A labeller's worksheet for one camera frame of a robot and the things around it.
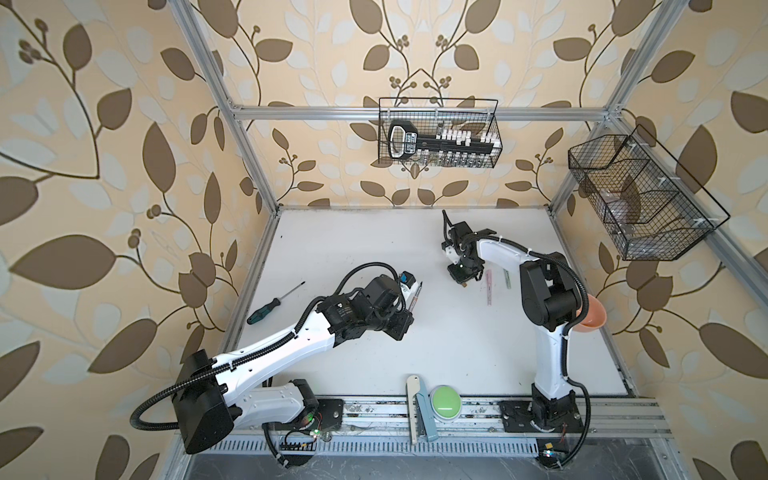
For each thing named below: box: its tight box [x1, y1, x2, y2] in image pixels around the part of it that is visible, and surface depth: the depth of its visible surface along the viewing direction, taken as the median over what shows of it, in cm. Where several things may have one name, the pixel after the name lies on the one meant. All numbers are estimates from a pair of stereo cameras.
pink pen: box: [486, 269, 492, 307], surface depth 101 cm
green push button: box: [429, 385, 462, 420], surface depth 77 cm
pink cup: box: [573, 293, 607, 333], surface depth 87 cm
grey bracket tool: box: [406, 375, 439, 445], surface depth 75 cm
